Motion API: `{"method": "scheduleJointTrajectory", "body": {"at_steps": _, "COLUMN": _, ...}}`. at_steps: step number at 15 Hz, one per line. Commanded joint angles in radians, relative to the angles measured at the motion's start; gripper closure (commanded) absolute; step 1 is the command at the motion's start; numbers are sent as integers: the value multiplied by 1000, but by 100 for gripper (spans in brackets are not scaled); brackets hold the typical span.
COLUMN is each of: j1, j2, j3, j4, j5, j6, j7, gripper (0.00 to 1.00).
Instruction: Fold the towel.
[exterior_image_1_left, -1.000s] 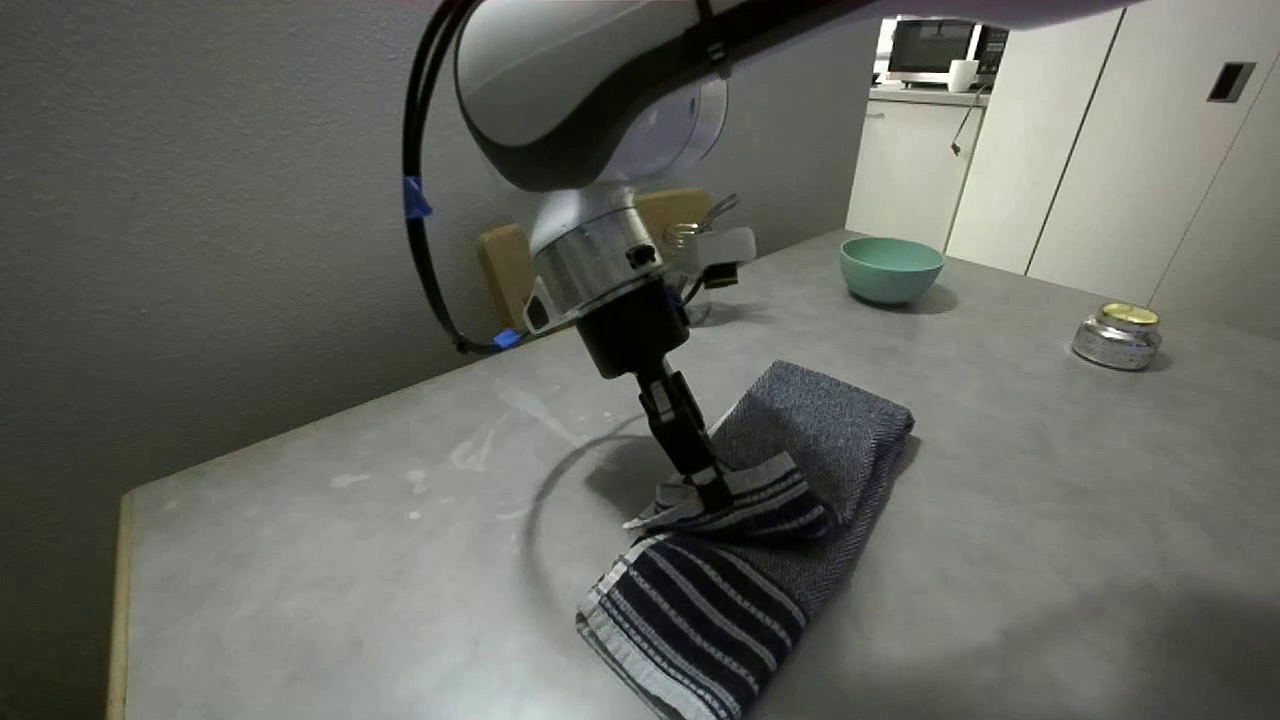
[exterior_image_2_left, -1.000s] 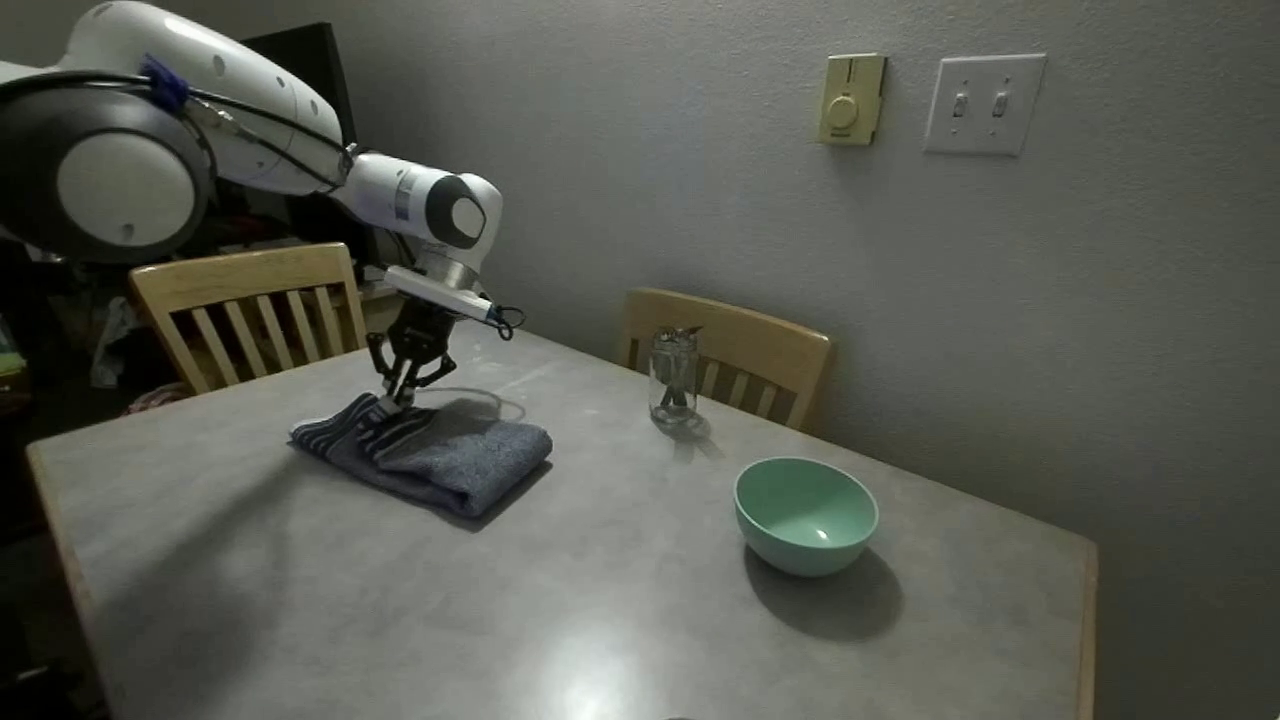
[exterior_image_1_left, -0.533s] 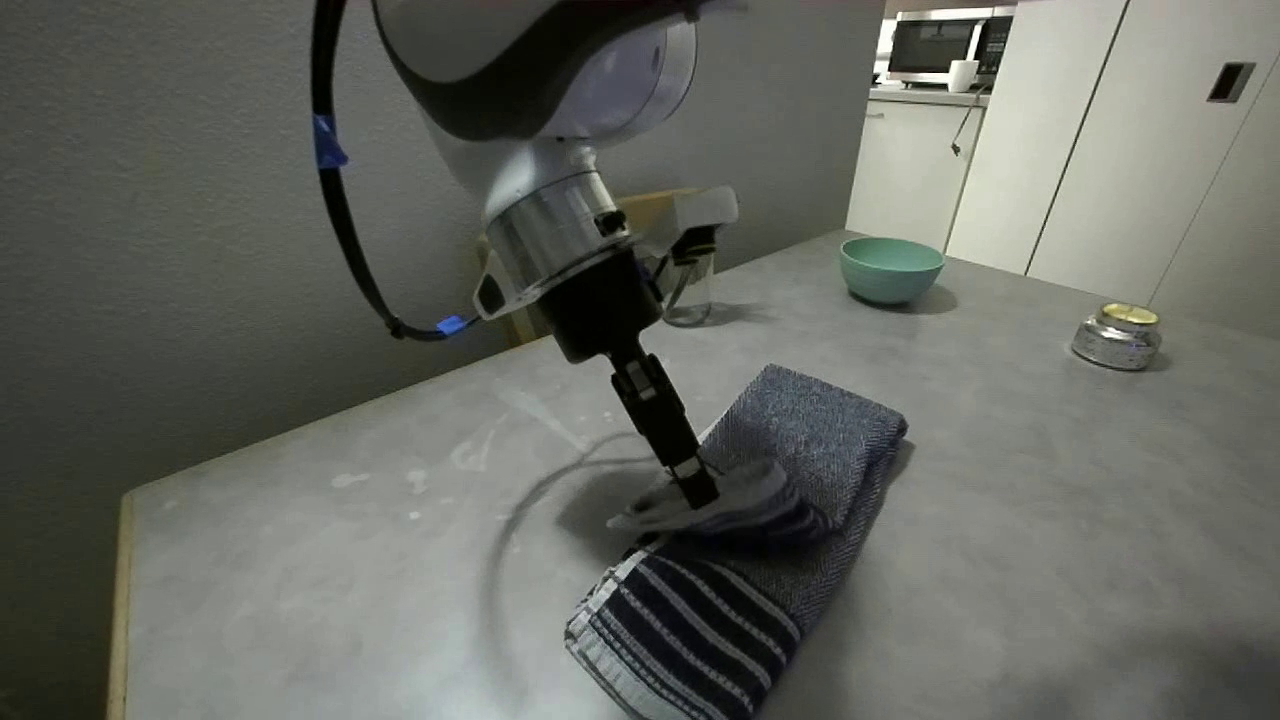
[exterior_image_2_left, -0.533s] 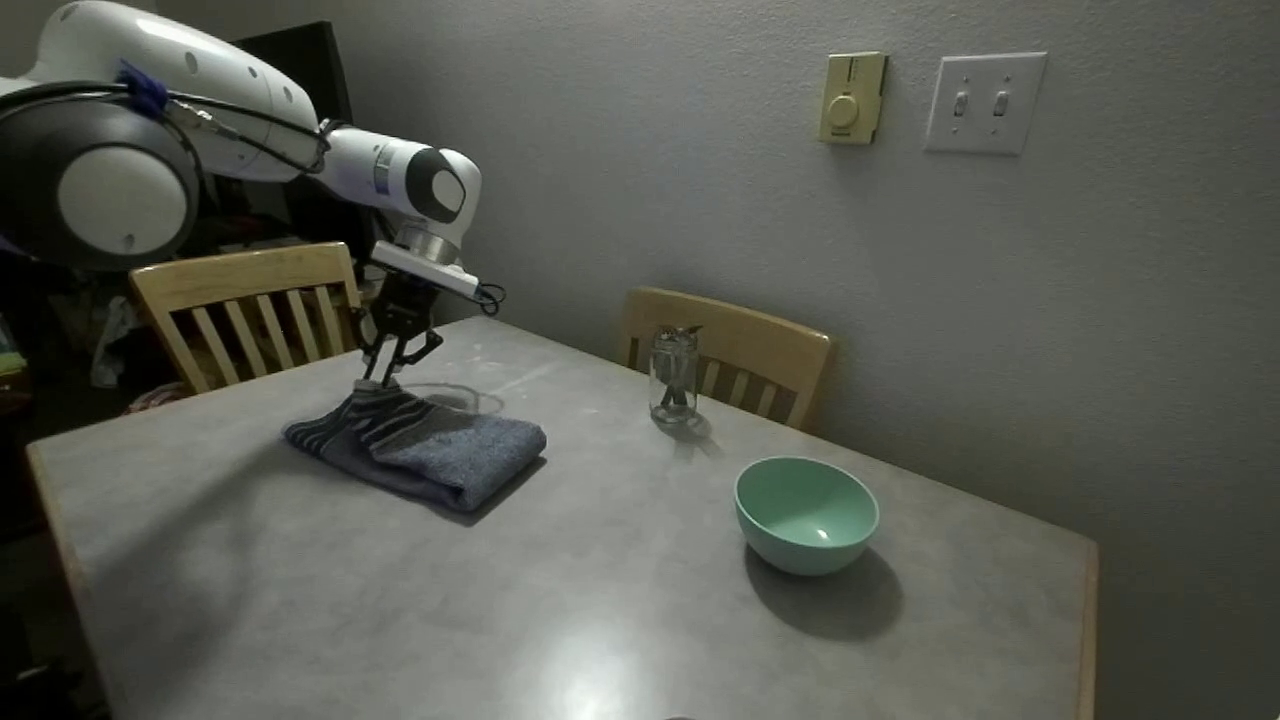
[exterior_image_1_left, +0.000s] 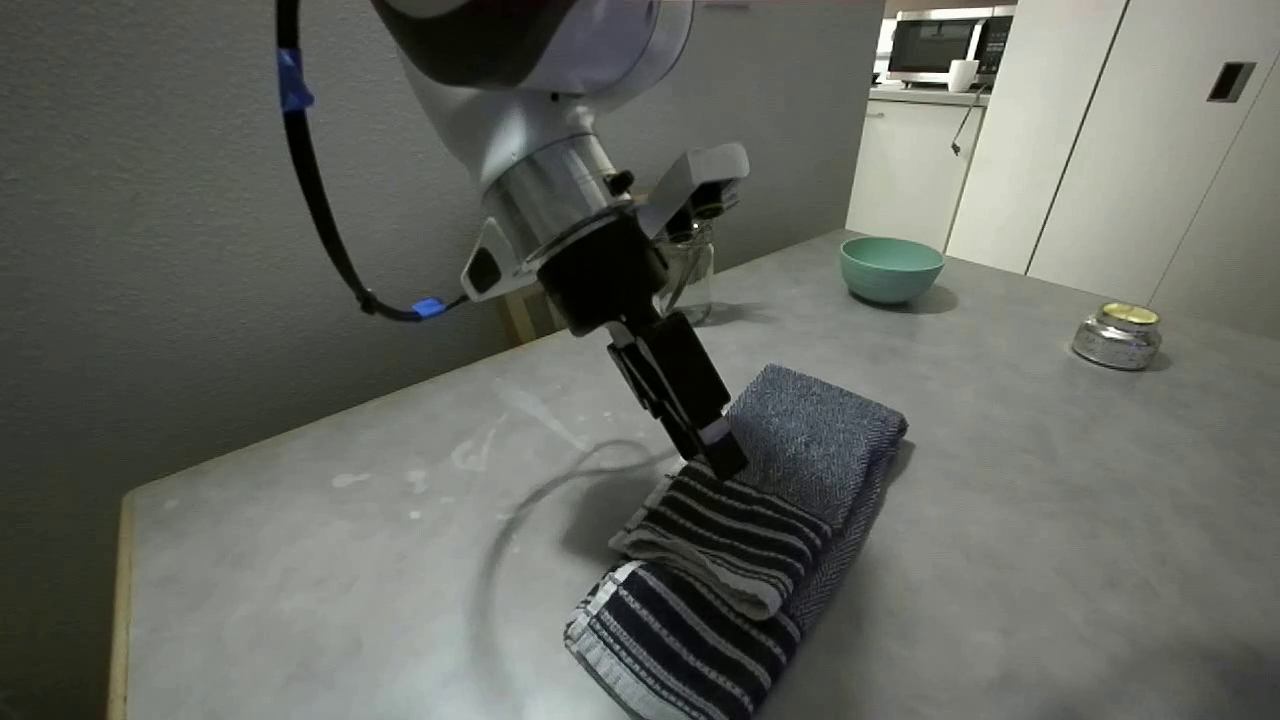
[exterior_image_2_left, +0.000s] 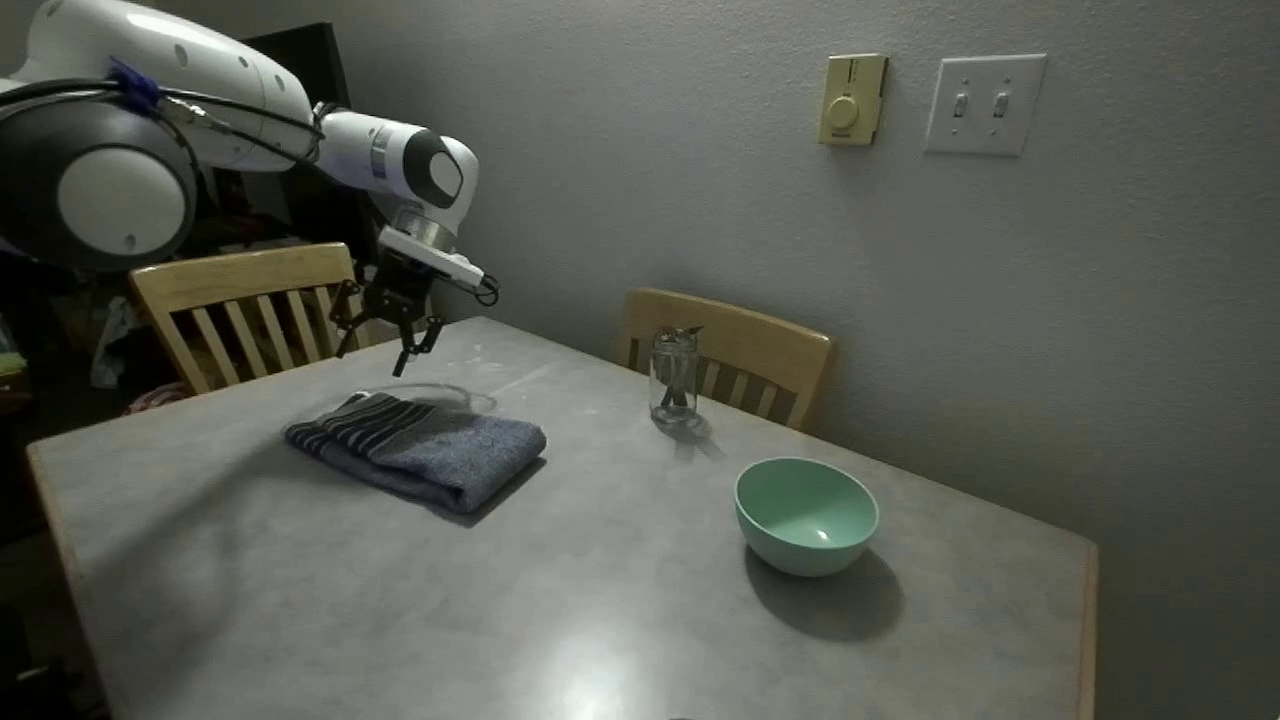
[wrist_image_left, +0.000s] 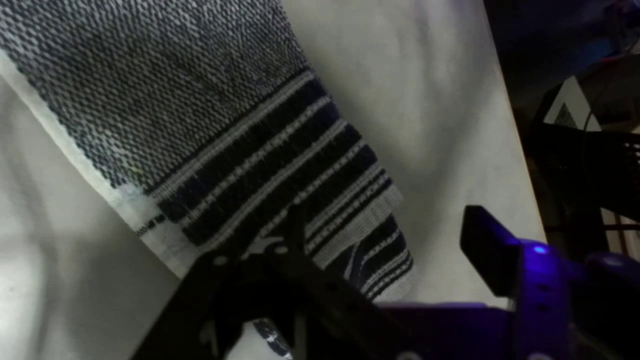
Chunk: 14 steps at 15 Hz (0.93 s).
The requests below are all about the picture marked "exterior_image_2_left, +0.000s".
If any white double light switch plate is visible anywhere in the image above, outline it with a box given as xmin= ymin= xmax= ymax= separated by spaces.
xmin=919 ymin=48 xmax=1052 ymax=165

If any grey wrist camera bar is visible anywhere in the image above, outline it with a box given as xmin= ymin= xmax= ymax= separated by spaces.
xmin=372 ymin=219 xmax=508 ymax=312

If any wooden chair with spindle back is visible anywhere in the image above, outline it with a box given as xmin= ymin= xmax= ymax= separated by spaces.
xmin=125 ymin=234 xmax=372 ymax=401

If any black cable with blue connectors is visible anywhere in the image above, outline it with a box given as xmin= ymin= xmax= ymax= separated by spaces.
xmin=101 ymin=57 xmax=327 ymax=174

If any mint green bowl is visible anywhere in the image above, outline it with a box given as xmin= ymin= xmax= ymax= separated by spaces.
xmin=729 ymin=451 xmax=888 ymax=583

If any grey towel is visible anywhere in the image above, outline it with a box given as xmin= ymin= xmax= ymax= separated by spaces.
xmin=280 ymin=381 xmax=554 ymax=525

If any wooden chair with solid backrest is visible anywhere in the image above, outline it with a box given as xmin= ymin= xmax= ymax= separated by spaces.
xmin=618 ymin=285 xmax=839 ymax=435

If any tall glass mason jar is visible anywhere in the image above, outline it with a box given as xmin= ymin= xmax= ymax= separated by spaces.
xmin=645 ymin=321 xmax=714 ymax=421

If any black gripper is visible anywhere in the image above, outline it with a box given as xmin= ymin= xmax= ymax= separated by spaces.
xmin=336 ymin=249 xmax=468 ymax=381

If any beige wall thermostat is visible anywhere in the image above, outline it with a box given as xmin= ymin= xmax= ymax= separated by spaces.
xmin=818 ymin=48 xmax=894 ymax=150

